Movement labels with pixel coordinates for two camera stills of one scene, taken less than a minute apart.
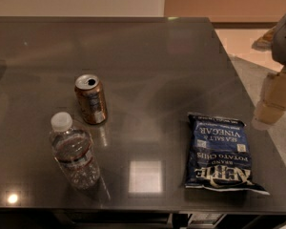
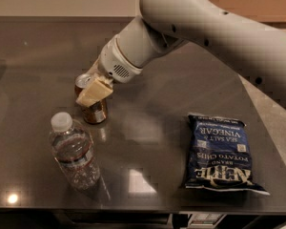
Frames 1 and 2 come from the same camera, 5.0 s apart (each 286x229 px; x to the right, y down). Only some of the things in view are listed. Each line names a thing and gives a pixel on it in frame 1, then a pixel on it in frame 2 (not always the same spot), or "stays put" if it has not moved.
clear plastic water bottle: x=74 y=153 stays put
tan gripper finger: x=278 y=96 -> x=112 y=63
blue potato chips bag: x=218 y=155 stays put
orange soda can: x=91 y=97 stays put
